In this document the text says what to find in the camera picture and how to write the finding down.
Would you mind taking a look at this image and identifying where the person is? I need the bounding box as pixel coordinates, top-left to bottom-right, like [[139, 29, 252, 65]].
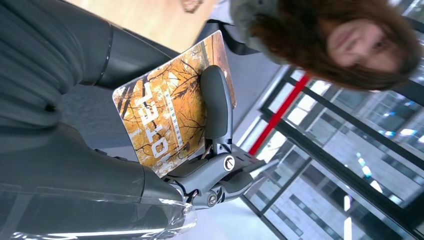
[[228, 0, 424, 92]]

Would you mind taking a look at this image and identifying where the red floor tape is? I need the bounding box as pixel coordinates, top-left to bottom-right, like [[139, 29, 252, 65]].
[[248, 74, 311, 157]]

